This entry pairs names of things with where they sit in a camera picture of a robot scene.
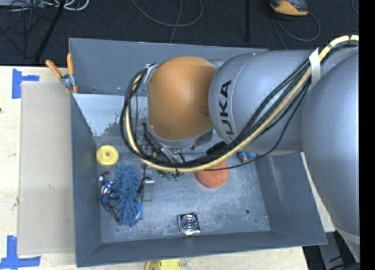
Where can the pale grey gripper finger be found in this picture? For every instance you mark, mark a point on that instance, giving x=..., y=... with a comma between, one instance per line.
x=148, y=190

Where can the blue fluffy duster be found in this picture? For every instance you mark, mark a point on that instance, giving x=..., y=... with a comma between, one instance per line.
x=127, y=195

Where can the blue and red toy figure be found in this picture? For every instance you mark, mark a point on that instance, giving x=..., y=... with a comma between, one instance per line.
x=105, y=191

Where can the orange mesh scrubber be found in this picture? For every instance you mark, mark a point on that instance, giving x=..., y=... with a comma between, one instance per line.
x=212, y=177

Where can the silver square packet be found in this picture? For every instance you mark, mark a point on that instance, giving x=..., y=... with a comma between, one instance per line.
x=189, y=223

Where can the yellow round disc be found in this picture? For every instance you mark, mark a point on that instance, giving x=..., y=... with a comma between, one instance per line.
x=162, y=264
x=107, y=155

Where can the grey metal bin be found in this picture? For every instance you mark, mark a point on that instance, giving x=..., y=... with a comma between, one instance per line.
x=205, y=204

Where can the blue and orange toy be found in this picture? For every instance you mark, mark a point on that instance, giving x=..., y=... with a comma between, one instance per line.
x=245, y=156

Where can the pale wood flat board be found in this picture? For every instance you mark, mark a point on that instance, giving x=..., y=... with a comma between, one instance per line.
x=44, y=160

